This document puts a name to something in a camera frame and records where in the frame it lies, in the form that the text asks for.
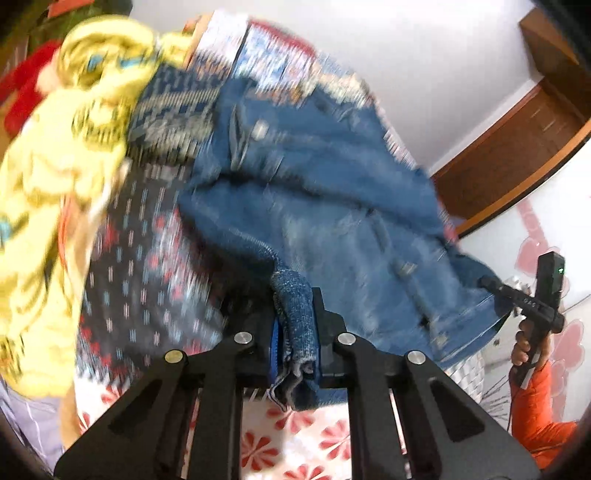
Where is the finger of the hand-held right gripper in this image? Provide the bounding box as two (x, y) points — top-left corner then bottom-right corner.
(478, 276), (526, 309)

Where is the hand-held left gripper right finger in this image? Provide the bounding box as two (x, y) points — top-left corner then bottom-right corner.
(310, 286), (542, 480)

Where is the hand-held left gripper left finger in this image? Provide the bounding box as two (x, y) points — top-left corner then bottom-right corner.
(54, 288), (281, 480)

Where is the blue denim jacket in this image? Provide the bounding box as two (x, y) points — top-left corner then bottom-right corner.
(178, 76), (506, 411)

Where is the person's right forearm orange sleeve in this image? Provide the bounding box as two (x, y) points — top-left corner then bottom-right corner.
(510, 360), (580, 469)

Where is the person's right hand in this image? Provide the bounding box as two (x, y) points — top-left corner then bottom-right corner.
(510, 318), (553, 371)

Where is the patchwork printed bedspread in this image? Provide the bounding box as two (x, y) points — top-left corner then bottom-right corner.
(74, 9), (485, 480)

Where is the wooden room door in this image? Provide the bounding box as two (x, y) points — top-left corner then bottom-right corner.
(429, 83), (591, 238)

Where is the wooden wardrobe cabinet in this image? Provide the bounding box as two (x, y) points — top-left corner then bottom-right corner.
(519, 7), (591, 130)

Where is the purple striped cloth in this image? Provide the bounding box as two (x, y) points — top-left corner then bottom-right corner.
(0, 381), (63, 467)

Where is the yellow cartoon blanket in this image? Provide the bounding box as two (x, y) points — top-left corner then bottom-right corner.
(0, 14), (195, 400)

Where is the red plush toy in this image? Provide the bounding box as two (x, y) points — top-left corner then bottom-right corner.
(0, 39), (65, 134)

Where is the green patterned cloth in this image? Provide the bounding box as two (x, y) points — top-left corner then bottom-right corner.
(28, 0), (134, 44)

